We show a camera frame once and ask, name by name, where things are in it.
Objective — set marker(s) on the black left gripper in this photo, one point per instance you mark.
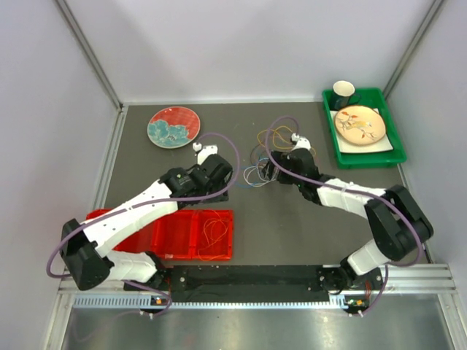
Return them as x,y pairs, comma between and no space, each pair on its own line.
221,197

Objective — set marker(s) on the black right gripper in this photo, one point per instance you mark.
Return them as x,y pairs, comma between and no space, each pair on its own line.
282,157

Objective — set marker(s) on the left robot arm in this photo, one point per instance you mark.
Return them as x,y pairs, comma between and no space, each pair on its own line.
89,251

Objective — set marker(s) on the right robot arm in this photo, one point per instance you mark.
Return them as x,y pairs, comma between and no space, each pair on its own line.
398,225

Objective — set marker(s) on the red floral plate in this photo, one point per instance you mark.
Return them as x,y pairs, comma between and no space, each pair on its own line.
173,127

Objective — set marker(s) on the red compartment tray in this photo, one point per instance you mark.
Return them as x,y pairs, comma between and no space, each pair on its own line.
203,234

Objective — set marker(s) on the beige bird plate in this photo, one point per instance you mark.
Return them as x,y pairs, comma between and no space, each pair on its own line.
360,125

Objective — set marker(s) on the dark green mug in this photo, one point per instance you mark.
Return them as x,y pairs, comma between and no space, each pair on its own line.
343,94

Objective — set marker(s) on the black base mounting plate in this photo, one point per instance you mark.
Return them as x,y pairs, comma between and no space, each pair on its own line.
262,283

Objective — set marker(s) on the green plastic bin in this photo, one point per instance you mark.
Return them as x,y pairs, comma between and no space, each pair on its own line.
371,97

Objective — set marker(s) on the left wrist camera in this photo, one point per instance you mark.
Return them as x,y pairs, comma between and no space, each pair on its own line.
203,152

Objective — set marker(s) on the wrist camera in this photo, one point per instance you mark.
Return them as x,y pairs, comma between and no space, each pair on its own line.
203,152
300,144

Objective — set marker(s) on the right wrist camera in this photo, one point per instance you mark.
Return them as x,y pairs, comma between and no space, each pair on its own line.
300,144

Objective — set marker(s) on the aluminium frame rail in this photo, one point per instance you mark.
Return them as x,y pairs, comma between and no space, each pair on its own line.
266,307

